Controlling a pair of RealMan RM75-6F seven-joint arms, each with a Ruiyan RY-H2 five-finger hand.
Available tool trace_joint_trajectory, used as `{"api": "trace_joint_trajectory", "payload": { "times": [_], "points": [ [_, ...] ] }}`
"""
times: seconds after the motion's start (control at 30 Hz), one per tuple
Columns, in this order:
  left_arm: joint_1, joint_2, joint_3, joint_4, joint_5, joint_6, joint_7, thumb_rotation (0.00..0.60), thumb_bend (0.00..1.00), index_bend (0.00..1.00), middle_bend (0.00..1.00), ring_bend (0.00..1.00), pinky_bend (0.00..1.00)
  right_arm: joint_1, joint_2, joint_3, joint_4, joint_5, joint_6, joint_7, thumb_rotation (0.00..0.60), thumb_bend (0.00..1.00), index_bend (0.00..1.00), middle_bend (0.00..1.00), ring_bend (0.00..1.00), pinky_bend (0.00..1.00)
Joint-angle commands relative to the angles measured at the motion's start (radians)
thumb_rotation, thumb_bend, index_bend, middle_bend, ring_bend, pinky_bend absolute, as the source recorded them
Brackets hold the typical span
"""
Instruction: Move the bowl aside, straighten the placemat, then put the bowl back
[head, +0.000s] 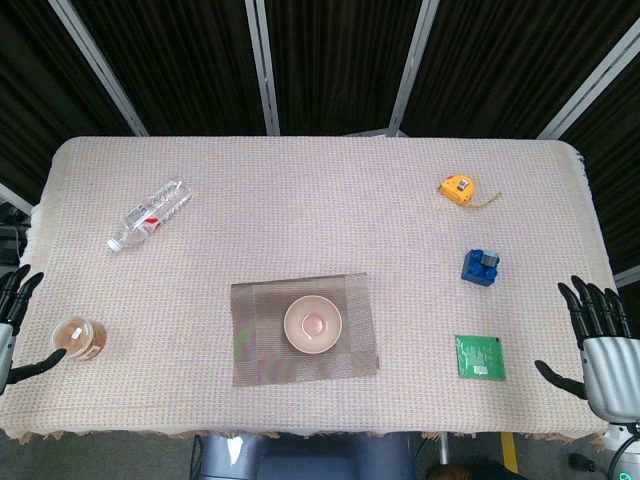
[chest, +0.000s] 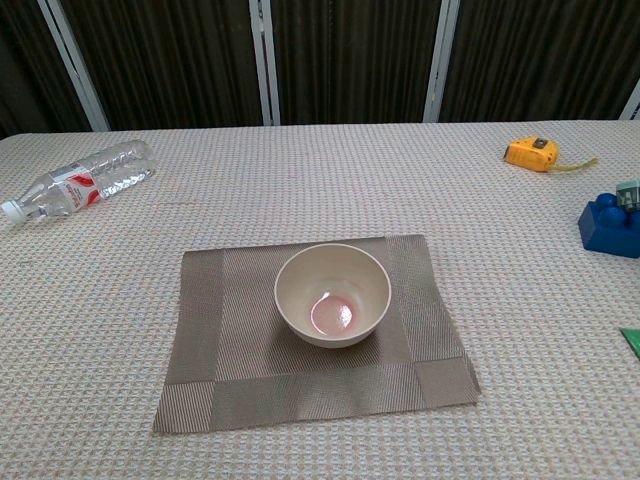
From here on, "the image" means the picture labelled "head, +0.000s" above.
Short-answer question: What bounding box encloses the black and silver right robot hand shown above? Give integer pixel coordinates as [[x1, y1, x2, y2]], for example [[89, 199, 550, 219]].
[[534, 274, 640, 425]]

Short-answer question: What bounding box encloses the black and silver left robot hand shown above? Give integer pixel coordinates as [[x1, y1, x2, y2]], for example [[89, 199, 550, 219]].
[[0, 264, 67, 396]]

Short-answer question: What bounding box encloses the brown woven placemat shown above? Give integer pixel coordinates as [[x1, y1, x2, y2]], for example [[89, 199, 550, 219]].
[[230, 272, 382, 387]]

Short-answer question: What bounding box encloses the light brown bowl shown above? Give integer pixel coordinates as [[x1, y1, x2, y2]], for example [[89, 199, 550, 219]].
[[283, 294, 344, 355]]

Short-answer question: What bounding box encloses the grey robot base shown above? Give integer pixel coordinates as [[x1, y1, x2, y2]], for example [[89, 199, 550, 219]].
[[202, 432, 416, 480]]

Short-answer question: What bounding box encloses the brown lidded food cup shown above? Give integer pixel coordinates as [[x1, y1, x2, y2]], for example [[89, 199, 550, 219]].
[[52, 315, 108, 360]]

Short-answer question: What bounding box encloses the green foil packet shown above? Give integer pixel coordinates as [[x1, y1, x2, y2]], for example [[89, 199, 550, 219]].
[[454, 334, 507, 380]]

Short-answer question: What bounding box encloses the clear plastic water bottle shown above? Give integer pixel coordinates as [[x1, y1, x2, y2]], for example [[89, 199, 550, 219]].
[[106, 180, 194, 253]]

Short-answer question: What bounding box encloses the blue toy brick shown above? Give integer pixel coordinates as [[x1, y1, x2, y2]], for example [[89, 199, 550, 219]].
[[460, 248, 501, 288]]

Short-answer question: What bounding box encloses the dark brown curtain panel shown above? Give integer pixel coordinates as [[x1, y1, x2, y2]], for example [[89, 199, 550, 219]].
[[262, 0, 426, 137], [69, 0, 266, 137], [559, 52, 640, 276], [402, 0, 640, 140], [0, 0, 144, 201]]

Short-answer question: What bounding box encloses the yellow tape measure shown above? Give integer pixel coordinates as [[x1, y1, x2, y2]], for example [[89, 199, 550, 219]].
[[438, 173, 503, 209]]

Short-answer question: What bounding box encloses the beige woven tablecloth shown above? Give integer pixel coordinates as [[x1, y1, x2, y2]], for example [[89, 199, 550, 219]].
[[0, 135, 640, 446]]

